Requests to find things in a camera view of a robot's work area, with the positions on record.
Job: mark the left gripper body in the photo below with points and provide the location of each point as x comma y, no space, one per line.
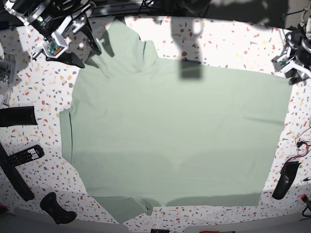
299,60

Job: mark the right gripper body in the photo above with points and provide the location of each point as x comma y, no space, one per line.
51,26

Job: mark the light green T-shirt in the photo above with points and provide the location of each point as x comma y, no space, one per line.
145,132

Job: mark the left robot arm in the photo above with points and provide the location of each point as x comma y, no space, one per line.
301,36

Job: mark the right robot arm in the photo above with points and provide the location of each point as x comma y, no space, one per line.
28,10

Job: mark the clear plastic parts box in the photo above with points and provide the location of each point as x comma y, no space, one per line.
7,77

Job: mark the black TV remote control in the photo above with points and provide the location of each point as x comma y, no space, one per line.
25,156

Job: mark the long black bar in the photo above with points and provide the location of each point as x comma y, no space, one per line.
14,177

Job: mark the black game controller grip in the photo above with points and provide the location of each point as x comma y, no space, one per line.
50,205

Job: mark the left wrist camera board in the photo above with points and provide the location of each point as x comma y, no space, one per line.
280,62

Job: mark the black curved handle left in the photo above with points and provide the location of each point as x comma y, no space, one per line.
14,116

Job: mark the black curved handle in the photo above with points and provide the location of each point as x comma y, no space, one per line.
14,116
288,174

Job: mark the black curved handle right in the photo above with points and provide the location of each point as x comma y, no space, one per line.
288,174

